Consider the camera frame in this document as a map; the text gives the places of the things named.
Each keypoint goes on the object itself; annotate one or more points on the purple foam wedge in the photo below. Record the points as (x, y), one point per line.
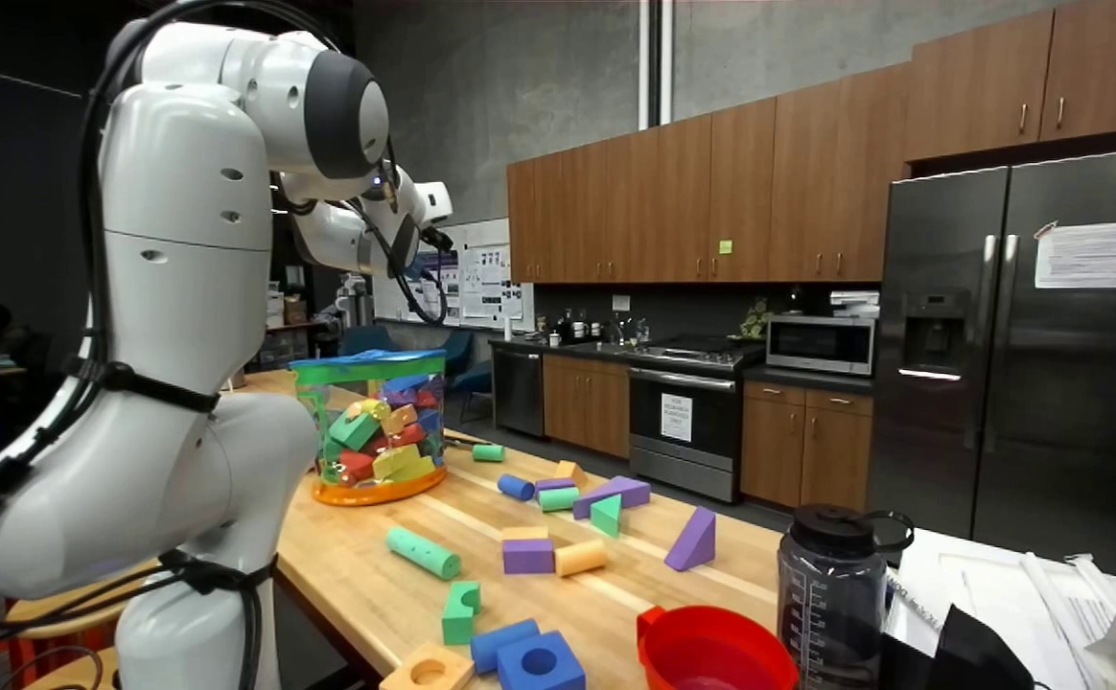
(697, 540)

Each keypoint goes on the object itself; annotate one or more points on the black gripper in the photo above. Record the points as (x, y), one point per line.
(431, 254)

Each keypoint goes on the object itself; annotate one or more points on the orange foam cylinder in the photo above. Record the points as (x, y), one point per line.
(581, 558)

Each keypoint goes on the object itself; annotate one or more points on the small blue foam cylinder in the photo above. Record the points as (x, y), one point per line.
(515, 486)

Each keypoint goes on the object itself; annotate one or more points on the stainless steel refrigerator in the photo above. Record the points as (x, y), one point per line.
(993, 368)

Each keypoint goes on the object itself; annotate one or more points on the green notched foam block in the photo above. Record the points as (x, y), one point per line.
(458, 617)

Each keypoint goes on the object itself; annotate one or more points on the microwave oven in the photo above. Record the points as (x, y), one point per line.
(822, 341)

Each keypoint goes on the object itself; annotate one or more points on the clear bag of blocks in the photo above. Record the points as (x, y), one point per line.
(381, 414)

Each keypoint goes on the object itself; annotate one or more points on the small green foam cylinder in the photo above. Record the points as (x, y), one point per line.
(556, 499)

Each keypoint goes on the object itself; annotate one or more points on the blue square block with hole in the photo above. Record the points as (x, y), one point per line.
(542, 663)

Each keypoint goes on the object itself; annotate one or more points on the red bowl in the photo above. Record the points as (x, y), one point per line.
(711, 650)

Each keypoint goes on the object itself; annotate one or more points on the small orange foam block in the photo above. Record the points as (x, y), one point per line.
(568, 469)

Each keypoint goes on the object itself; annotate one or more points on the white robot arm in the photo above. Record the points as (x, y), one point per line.
(206, 124)

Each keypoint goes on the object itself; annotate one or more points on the purple foam bar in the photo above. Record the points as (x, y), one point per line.
(630, 490)

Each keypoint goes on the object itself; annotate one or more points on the oven range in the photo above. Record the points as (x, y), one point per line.
(683, 414)

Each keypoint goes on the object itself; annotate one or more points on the dark water bottle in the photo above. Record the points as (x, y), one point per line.
(835, 593)

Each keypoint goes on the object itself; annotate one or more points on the far green foam cylinder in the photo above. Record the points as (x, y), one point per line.
(490, 455)

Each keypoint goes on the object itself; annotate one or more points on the orange block with hole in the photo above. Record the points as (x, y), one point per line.
(431, 669)

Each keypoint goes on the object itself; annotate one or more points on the purple foam cube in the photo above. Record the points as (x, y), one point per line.
(531, 558)

